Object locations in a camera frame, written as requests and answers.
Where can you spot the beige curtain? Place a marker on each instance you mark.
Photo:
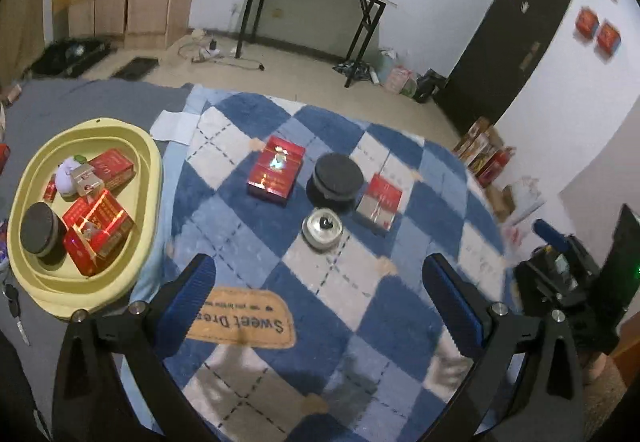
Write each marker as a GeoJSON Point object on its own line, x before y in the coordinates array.
{"type": "Point", "coordinates": [25, 21]}

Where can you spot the red box with gold print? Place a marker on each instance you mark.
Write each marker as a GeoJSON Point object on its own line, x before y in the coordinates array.
{"type": "Point", "coordinates": [95, 242]}

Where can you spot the black car key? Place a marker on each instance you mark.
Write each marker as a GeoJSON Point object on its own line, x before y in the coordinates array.
{"type": "Point", "coordinates": [12, 304]}

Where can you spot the small red packet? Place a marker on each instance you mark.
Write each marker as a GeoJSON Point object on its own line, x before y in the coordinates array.
{"type": "Point", "coordinates": [50, 189]}

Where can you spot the yellow plastic basin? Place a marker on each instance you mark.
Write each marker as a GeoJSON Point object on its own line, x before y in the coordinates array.
{"type": "Point", "coordinates": [145, 156]}

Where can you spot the pile of bags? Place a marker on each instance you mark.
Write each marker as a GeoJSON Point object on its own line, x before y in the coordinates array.
{"type": "Point", "coordinates": [405, 79]}

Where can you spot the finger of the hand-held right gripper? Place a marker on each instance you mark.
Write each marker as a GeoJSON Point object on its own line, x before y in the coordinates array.
{"type": "Point", "coordinates": [535, 282]}
{"type": "Point", "coordinates": [550, 233]}

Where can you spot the dark door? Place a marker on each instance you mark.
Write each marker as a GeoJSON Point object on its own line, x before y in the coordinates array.
{"type": "Point", "coordinates": [510, 36]}

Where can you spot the blue and white checked blanket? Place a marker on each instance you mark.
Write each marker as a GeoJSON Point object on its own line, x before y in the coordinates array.
{"type": "Point", "coordinates": [325, 302]}

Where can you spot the round silver metal tin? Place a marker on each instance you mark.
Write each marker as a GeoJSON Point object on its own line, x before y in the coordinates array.
{"type": "Point", "coordinates": [322, 227]}

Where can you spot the small silver box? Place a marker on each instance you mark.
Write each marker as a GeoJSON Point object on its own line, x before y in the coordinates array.
{"type": "Point", "coordinates": [86, 181]}

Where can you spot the white and red paper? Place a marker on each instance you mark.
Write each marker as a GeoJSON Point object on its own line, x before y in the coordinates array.
{"type": "Point", "coordinates": [522, 199]}

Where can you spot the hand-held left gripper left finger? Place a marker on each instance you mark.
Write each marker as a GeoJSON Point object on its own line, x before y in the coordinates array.
{"type": "Point", "coordinates": [187, 302]}

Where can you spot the large red cigarette box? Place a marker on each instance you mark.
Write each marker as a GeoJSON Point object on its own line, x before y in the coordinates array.
{"type": "Point", "coordinates": [275, 171]}

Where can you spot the red wall decoration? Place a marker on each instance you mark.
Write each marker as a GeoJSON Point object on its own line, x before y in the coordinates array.
{"type": "Point", "coordinates": [609, 38]}
{"type": "Point", "coordinates": [586, 23]}

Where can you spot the black case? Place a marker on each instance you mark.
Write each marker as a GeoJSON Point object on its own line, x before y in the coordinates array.
{"type": "Point", "coordinates": [70, 56]}

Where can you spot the red and silver cigarette box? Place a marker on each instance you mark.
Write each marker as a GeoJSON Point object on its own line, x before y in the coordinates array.
{"type": "Point", "coordinates": [380, 202]}

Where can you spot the black floor mat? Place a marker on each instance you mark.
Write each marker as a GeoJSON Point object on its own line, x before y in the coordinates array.
{"type": "Point", "coordinates": [134, 68]}

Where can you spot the grey bed sheet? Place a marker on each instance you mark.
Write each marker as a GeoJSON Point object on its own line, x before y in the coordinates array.
{"type": "Point", "coordinates": [100, 101]}

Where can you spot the stack of cardboard boxes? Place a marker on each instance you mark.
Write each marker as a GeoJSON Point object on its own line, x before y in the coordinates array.
{"type": "Point", "coordinates": [482, 151]}

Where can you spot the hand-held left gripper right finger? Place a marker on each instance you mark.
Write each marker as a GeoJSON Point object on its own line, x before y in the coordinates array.
{"type": "Point", "coordinates": [452, 307]}

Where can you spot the white and purple toy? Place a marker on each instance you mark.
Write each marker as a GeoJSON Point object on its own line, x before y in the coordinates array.
{"type": "Point", "coordinates": [64, 179]}

